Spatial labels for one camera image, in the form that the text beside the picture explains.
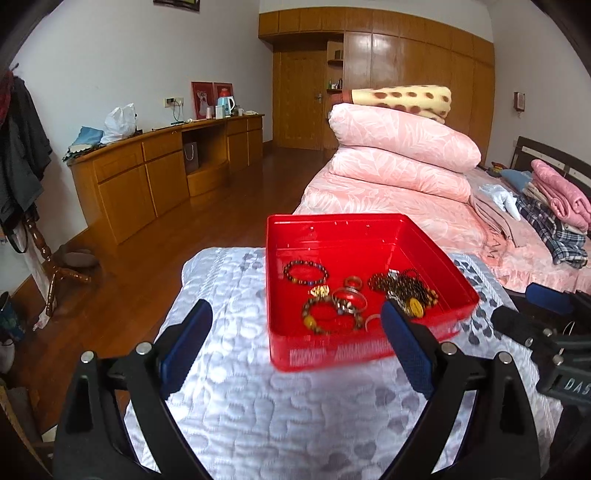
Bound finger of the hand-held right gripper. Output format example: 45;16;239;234
490;305;561;356
525;282;591;324

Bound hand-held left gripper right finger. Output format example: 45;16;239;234
379;301;541;480

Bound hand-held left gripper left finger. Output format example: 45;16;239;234
54;299;218;480

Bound dark bead necklace yellow pendant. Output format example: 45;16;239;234
368;268;439;319

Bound silver charm bangle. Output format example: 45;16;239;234
330;287;369;315

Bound red plastic box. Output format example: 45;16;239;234
265;213;481;372

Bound plaid shirt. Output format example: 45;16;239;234
515;196;591;268

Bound beige printed blanket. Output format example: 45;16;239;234
471;191;532;250

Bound grey quilted leaf-print cloth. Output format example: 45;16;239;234
122;247;566;480

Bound pink folded towel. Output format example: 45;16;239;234
530;159;591;234

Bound blue pillow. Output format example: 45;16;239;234
501;169;536;192

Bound grey slippers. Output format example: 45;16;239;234
62;249;100;268

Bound dark wooden headboard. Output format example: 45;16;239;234
510;135;591;195

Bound wooden coat rack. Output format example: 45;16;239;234
0;65;93;319

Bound wooden sideboard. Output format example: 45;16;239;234
69;113;266;245

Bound pink folded quilt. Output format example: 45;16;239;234
328;147;472;204
329;102;482;172

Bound blue printed bucket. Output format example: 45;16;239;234
0;293;24;343

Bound grey paper gift bag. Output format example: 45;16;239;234
183;141;200;175

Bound blue cloth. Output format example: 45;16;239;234
62;126;105;163

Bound white plastic bag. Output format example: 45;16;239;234
100;102;138;145

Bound yellow brown-spotted blanket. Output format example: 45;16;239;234
342;85;453;125

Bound dark grey jackets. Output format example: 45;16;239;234
0;76;54;227

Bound wooden wardrobe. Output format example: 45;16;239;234
259;9;495;162

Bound wooden door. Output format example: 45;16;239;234
272;50;345;151

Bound dark red garment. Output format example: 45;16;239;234
0;69;14;125

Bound amber bead bracelet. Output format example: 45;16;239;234
301;298;365;335

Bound dark multicolour bead bracelet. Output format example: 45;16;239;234
283;260;329;287

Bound dark wall picture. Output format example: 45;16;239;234
153;0;202;12

